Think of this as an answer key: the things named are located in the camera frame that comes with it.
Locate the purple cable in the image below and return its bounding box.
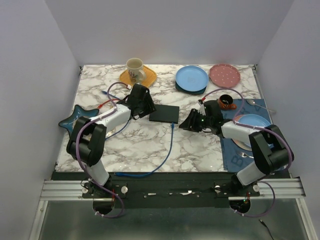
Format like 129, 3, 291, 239
76, 81, 133, 219
198, 87, 295, 218

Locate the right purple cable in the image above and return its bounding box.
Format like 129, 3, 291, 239
198, 87, 295, 218

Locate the light blue plate on mat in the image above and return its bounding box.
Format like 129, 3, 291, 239
234, 114, 274, 150

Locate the aluminium rail frame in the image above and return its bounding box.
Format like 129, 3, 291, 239
27, 65, 313, 240

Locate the dark teal plate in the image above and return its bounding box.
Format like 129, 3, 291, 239
175, 81, 208, 96

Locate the blue cloth placemat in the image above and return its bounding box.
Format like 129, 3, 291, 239
220, 101, 271, 173

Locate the metal spoon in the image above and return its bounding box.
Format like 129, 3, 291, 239
246, 99, 276, 114

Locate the pink dotted plate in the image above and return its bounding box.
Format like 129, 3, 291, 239
208, 63, 241, 88

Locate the black mounting base plate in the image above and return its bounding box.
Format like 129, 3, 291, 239
41, 172, 300, 211

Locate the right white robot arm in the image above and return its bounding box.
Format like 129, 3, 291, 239
179, 100, 294, 196

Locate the blue ethernet cable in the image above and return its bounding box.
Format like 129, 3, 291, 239
114, 122, 176, 178
101, 90, 131, 140

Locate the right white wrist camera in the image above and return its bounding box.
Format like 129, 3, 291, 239
198, 103, 206, 116

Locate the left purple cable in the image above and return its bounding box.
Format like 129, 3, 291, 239
76, 81, 133, 219

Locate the cream floral mug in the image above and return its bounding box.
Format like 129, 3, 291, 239
126, 58, 147, 84

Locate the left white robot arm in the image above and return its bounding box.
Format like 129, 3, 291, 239
66, 84, 156, 198

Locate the black network switch box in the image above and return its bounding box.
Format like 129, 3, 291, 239
149, 104, 180, 124

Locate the yellow woven coaster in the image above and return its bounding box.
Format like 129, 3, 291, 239
118, 65, 157, 88

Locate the pink plate under blue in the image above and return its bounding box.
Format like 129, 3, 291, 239
232, 114, 252, 151

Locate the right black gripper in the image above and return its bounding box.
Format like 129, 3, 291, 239
178, 108, 213, 133

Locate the blue star-shaped dish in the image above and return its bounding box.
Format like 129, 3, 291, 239
58, 104, 100, 136

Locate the brown orange cup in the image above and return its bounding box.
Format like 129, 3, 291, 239
217, 94, 237, 110

